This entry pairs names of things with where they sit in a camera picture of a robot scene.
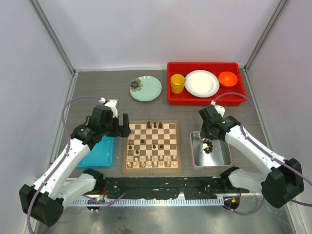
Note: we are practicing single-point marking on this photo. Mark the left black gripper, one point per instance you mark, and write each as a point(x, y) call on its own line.
point(123, 130)

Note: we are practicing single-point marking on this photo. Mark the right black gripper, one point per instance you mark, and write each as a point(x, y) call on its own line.
point(203, 134)

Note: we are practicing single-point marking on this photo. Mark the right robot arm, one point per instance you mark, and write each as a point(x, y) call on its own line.
point(279, 180)

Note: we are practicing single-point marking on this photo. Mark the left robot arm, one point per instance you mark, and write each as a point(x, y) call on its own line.
point(46, 199)

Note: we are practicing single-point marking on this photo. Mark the pile of dark chess pieces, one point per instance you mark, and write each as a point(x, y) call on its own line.
point(208, 146)

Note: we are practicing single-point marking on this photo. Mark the wooden chess board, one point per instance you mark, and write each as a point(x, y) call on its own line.
point(148, 158)

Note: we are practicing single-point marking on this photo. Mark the silver metal tray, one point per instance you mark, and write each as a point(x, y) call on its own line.
point(219, 157)

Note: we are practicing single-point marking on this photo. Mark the blue plastic tray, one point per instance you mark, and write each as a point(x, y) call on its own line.
point(101, 156)

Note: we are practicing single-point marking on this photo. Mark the mint green flower plate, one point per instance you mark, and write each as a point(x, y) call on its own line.
point(145, 88)

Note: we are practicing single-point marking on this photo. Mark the white paper plate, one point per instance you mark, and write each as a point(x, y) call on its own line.
point(201, 83)

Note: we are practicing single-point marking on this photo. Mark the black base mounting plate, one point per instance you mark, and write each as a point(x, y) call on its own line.
point(164, 188)

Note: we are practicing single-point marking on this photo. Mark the orange plastic bowl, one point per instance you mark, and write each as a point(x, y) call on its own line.
point(227, 79)

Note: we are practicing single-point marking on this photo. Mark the yellow plastic cup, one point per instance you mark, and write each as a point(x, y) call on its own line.
point(177, 83)

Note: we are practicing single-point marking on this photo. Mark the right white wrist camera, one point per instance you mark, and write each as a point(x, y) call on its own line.
point(220, 109)

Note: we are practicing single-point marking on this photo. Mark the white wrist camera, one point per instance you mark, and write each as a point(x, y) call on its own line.
point(111, 103)
point(220, 109)

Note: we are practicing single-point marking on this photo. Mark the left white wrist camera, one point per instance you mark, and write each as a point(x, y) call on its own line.
point(111, 103)

